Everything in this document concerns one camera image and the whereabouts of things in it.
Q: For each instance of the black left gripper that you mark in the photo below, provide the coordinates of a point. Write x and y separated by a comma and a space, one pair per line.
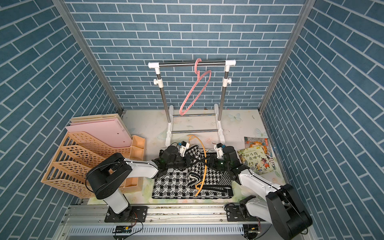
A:
187, 162

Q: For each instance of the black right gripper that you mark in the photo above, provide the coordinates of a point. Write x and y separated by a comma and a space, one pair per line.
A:
212, 161

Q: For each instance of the smiley plaid black white scarf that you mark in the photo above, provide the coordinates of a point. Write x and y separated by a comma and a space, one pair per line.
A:
170, 185

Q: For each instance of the houndstooth black white scarf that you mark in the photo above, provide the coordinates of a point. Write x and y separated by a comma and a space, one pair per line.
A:
204, 182

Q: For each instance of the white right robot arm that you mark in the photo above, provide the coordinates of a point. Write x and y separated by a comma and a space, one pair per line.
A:
281, 205

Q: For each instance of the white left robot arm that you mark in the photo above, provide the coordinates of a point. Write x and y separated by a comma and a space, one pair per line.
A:
105, 179

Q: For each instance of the colourful picture book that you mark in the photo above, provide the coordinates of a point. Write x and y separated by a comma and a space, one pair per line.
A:
258, 155

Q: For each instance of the white steel clothes rack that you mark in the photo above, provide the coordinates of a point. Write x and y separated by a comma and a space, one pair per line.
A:
218, 108

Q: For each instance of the green circuit board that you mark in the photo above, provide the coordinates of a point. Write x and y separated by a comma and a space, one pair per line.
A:
125, 230

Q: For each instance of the orange plastic file organizer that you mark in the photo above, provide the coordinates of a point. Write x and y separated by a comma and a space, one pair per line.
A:
77, 154

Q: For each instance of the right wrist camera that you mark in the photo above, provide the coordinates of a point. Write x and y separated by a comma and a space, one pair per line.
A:
219, 150

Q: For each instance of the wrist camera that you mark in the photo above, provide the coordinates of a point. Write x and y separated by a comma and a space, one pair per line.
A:
183, 147
219, 150

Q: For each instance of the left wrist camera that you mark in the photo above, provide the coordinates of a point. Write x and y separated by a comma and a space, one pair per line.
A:
183, 147

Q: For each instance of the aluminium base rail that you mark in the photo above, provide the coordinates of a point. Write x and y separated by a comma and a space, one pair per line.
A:
164, 222

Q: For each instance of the right aluminium corner post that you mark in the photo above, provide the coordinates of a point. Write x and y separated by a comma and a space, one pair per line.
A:
303, 16

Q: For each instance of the aluminium corner post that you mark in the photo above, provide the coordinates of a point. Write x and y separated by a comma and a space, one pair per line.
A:
78, 36
303, 16

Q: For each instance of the left aluminium corner post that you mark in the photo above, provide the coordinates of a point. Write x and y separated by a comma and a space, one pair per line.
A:
78, 36

